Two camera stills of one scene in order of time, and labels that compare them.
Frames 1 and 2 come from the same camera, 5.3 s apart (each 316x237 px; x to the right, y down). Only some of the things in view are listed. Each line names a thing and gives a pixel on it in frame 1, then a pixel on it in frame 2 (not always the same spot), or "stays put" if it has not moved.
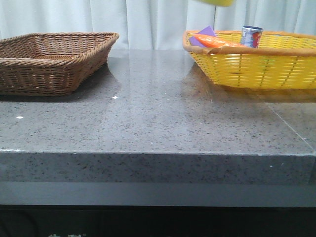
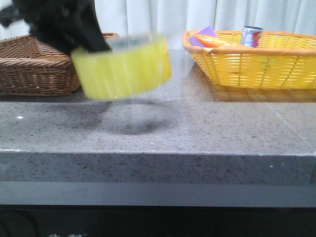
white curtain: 152,24 stays put
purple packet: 207,31 stays put
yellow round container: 217,3 to 136,63
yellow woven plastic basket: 284,59 stays put
